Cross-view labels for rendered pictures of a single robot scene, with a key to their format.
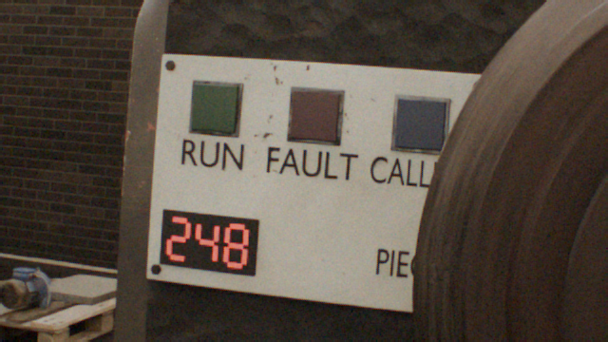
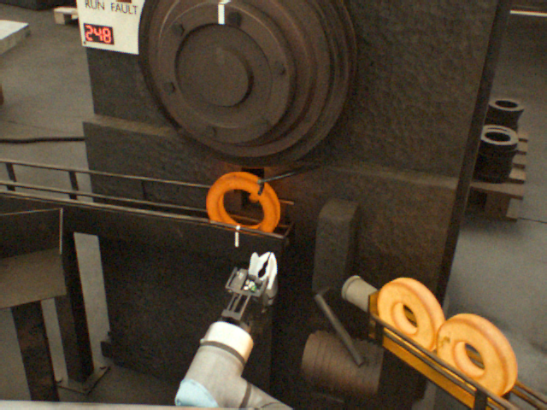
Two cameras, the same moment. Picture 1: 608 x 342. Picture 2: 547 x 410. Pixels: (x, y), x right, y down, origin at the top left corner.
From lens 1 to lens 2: 86 cm
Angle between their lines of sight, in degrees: 28
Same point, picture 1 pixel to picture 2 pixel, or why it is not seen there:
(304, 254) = (127, 38)
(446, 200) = (143, 32)
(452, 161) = (143, 21)
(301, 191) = (123, 17)
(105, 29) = not seen: outside the picture
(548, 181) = (161, 32)
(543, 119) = (161, 11)
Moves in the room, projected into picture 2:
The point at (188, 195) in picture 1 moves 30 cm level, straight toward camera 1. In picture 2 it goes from (90, 18) to (58, 55)
